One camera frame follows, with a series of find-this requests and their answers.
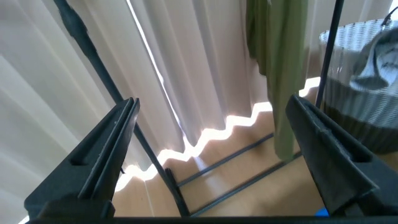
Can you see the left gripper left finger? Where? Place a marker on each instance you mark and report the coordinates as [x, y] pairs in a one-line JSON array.
[[56, 189]]

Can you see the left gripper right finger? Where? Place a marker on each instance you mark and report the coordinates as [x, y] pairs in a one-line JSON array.
[[339, 174]]

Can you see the pale grey shorts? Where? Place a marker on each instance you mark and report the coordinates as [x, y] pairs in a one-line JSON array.
[[382, 62]]

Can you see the green long-sleeved shirt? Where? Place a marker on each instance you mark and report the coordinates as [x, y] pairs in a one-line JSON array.
[[280, 62]]

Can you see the white laundry basket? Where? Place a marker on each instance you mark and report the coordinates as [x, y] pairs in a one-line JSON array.
[[348, 93]]

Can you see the black clothes rack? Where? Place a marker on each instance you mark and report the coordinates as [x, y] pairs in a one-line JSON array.
[[93, 56]]

